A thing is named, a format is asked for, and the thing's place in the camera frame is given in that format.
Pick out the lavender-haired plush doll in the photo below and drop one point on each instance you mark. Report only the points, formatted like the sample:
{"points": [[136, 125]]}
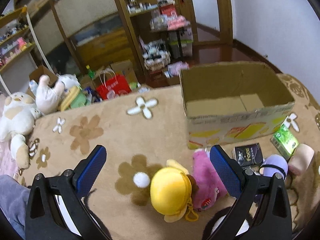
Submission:
{"points": [[274, 164]]}

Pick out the open cardboard box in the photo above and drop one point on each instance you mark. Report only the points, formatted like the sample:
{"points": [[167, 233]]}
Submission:
{"points": [[229, 102]]}

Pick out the green yellow plush toy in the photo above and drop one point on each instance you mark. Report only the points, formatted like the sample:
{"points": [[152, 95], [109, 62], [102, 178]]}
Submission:
{"points": [[74, 99]]}

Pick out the pink cylindrical plush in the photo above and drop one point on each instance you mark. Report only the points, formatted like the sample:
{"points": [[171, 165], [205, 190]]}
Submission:
{"points": [[301, 159]]}

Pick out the green glass bottle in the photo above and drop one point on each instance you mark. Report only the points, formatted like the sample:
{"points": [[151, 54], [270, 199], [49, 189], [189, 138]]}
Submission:
{"points": [[91, 73]]}

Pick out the brown cardboard box on floor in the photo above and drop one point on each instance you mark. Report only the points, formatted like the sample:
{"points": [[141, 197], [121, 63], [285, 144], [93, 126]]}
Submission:
{"points": [[34, 78]]}

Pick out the pale pink plush toy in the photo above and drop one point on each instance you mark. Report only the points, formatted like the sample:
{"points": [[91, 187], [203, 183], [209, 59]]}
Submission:
{"points": [[48, 99]]}

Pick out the large white bear plush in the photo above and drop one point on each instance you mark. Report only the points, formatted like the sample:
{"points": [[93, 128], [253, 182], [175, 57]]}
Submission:
{"points": [[17, 122]]}

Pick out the lace-trimmed storage basket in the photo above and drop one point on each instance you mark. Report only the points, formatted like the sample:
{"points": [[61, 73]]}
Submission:
{"points": [[156, 56]]}

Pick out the yellow round plush keychain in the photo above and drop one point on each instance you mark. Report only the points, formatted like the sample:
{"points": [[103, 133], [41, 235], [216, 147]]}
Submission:
{"points": [[172, 190]]}

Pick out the black side table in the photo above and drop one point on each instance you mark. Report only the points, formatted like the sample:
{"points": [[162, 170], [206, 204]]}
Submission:
{"points": [[167, 31]]}

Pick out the wooden door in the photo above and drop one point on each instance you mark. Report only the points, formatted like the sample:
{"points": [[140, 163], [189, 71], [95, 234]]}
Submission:
{"points": [[211, 21]]}

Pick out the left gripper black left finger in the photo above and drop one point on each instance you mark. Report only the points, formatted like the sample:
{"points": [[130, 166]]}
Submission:
{"points": [[44, 219]]}

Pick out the person's grey trouser leg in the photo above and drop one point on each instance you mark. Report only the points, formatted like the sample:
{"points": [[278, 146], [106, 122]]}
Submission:
{"points": [[14, 201]]}

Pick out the clear plastic storage bin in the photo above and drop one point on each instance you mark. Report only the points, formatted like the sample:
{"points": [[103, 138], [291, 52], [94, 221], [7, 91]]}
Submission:
{"points": [[186, 43]]}

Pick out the green tissue pack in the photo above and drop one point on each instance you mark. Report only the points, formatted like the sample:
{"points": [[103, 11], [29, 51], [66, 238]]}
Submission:
{"points": [[284, 141]]}

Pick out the black tissue packet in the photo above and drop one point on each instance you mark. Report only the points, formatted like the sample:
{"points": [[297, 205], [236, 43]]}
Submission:
{"points": [[248, 155]]}

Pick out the pink plush bear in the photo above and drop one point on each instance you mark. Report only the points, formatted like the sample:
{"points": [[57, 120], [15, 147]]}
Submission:
{"points": [[210, 186]]}

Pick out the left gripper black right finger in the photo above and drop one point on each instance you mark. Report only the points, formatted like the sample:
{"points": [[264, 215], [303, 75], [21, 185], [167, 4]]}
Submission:
{"points": [[272, 219]]}

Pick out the white toy display shelf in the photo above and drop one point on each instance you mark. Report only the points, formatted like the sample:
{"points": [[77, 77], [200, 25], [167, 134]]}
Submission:
{"points": [[18, 41]]}

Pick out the red paper shopping bag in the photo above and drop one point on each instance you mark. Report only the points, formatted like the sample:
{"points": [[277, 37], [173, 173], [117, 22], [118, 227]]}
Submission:
{"points": [[112, 85]]}

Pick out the wooden wardrobe cabinet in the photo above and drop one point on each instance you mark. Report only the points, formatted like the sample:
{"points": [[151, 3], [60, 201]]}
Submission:
{"points": [[75, 34]]}

